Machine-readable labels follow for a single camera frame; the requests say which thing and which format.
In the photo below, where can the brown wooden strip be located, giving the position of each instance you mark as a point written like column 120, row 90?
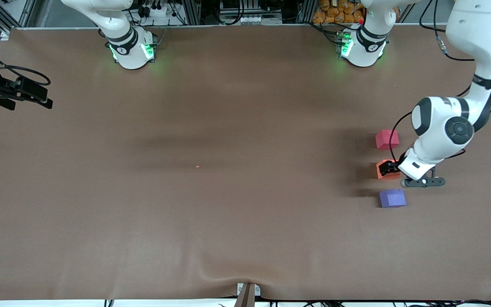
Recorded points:
column 245, row 298

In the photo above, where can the brown table mat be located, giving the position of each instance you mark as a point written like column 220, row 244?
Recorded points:
column 100, row 213

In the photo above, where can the white terminal strip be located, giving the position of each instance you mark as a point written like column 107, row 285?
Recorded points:
column 249, row 19

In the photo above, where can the pile of orange round items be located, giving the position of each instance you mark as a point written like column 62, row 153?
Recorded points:
column 335, row 13

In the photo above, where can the metal clamp bracket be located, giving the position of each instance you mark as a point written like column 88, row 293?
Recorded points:
column 257, row 291

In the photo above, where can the orange foam block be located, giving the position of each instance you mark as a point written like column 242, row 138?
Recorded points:
column 388, row 177

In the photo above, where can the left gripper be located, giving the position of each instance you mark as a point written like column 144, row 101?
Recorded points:
column 388, row 168

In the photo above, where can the aluminium frame profile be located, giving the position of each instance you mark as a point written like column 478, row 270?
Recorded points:
column 29, row 10

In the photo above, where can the purple foam block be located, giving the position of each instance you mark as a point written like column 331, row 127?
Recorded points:
column 392, row 198

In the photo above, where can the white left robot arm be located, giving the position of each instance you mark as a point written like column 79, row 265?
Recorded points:
column 475, row 25

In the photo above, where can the white power strip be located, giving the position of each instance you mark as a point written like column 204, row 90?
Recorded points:
column 160, row 12

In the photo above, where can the red foam block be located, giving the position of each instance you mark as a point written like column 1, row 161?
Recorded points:
column 387, row 140

